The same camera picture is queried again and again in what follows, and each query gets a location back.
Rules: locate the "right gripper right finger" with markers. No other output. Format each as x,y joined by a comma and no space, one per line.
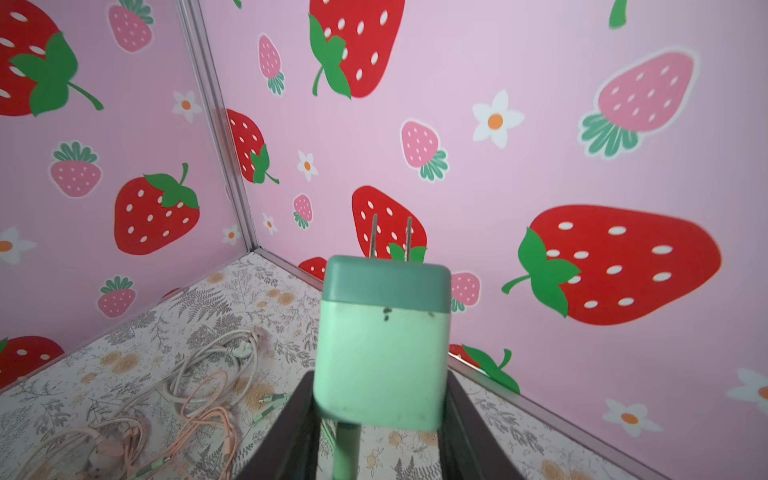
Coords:
467,448

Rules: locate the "green plug adapter front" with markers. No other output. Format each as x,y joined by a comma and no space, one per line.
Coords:
382,349

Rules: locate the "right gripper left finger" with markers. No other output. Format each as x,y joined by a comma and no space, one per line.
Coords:
289,450

